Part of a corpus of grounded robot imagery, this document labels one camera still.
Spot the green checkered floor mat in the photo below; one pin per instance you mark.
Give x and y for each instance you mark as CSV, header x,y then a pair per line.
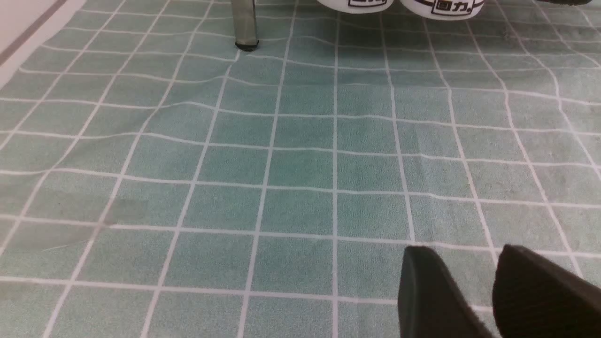
x,y
158,182

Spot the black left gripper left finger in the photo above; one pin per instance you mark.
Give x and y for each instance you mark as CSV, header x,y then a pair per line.
x,y
430,304

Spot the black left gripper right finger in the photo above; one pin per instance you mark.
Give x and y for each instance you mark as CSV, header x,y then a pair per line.
x,y
534,297

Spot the black canvas sneaker white sole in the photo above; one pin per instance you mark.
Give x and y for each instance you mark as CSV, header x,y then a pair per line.
x,y
444,10

